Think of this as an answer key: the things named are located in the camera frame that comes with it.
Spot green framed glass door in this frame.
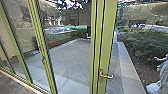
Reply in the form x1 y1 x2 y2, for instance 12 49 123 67
96 0 168 94

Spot brass door handle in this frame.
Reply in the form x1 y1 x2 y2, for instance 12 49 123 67
40 55 46 65
98 68 115 83

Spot reddish brown garden shrub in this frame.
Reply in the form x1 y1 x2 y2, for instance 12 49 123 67
47 39 66 49

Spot dark green garden shrub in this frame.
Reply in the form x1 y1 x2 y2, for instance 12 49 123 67
124 29 168 62

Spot white garden statue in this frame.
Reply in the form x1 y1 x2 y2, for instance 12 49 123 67
145 54 168 94

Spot green framed window wall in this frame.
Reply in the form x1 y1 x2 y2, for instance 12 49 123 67
0 0 100 94

